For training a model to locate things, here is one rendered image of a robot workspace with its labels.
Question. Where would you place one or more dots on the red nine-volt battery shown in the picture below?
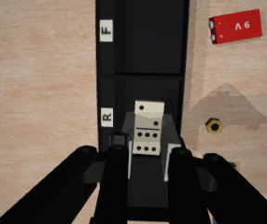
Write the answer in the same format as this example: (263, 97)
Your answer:
(235, 26)

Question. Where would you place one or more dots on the black divided tray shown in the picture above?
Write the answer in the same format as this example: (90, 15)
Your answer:
(148, 40)

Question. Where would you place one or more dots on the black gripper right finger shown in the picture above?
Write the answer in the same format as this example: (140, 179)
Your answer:
(236, 201)

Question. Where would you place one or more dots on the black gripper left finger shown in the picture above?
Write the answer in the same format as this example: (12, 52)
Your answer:
(59, 196)

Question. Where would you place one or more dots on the white domino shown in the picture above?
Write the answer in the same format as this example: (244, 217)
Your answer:
(148, 126)

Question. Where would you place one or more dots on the brass hex nut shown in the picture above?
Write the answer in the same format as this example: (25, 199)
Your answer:
(213, 126)

